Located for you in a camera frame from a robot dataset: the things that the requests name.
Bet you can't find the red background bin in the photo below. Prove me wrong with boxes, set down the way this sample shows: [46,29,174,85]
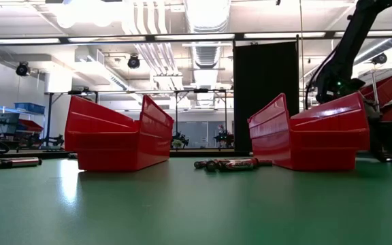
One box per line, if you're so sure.
[18,118,44,133]

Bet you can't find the green table mat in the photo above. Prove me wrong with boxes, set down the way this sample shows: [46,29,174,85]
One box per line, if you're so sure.
[0,154,392,245]

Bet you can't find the black ceiling spotlight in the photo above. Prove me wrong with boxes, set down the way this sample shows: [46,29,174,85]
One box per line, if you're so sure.
[371,52,389,66]
[15,61,31,78]
[127,54,142,70]

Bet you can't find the blue plastic crate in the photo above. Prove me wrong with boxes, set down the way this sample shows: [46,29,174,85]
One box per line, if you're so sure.
[14,102,46,115]

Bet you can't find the silver ventilation duct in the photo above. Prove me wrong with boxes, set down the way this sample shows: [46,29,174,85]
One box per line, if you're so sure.
[184,0,233,69]

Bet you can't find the chrome wire shelf rack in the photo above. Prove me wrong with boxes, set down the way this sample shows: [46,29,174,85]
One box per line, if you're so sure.
[352,66,392,152]

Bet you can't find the red plastic bin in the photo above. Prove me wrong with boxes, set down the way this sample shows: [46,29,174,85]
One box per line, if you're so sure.
[246,91,371,172]
[63,94,175,172]

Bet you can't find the black overhead beam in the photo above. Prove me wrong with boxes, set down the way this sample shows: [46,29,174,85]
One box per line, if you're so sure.
[0,30,392,46]

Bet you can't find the black background workstation frame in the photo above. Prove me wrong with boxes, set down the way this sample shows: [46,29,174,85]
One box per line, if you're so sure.
[44,88,235,150]

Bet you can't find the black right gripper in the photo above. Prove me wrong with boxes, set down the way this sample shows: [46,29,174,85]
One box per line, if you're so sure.
[315,64,392,163]

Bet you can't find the grey equipment box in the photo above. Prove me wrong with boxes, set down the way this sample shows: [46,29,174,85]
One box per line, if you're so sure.
[0,113,22,137]

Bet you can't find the black cabinet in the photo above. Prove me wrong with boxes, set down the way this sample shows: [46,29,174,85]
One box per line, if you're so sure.
[233,40,300,154]

